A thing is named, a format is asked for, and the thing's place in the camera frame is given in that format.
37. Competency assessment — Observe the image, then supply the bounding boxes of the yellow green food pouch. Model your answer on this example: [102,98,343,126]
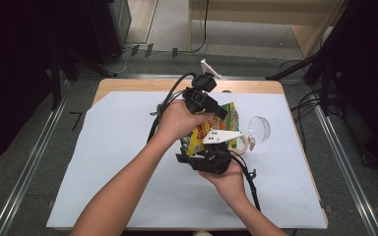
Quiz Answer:
[179,101,240,157]

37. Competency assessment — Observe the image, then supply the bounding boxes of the black cabinet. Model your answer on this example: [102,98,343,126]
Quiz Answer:
[85,0,133,65]

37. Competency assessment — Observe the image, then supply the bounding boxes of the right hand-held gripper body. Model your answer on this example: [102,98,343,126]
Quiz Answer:
[190,129,245,176]

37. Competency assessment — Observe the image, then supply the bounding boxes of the black floor cables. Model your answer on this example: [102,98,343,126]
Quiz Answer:
[278,58,330,114]

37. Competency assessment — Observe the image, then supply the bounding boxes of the person's left hand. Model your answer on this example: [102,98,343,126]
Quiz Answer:
[156,99,215,149]

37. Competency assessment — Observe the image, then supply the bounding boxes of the metal floor rail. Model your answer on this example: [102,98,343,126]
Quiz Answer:
[0,80,72,236]
[78,74,309,82]
[306,83,378,236]

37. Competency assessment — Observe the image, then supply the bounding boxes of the hanging black cable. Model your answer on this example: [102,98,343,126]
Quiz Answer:
[190,0,211,54]

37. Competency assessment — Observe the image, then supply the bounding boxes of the black stand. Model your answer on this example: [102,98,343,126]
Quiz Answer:
[265,0,353,116]
[49,45,113,111]

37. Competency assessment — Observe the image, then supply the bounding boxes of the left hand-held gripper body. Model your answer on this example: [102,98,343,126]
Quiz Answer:
[181,58,222,115]

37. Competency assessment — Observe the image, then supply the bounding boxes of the right hand-held gripper black cable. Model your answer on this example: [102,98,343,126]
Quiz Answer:
[229,151,262,212]

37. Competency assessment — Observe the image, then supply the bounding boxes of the left hand-held gripper black cable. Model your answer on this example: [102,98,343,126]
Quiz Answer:
[147,72,198,144]

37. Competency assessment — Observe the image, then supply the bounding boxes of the person's right hand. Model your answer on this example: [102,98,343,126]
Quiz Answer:
[198,161,248,205]

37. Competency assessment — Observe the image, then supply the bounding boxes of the white floor cable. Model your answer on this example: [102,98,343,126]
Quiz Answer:
[112,48,130,75]

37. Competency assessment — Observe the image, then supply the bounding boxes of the light wooden cabinet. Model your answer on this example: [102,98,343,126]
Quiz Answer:
[188,0,347,59]

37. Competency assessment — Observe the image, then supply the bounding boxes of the hand-held gripper black cable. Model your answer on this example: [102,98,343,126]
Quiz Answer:
[147,72,198,144]
[229,151,262,212]

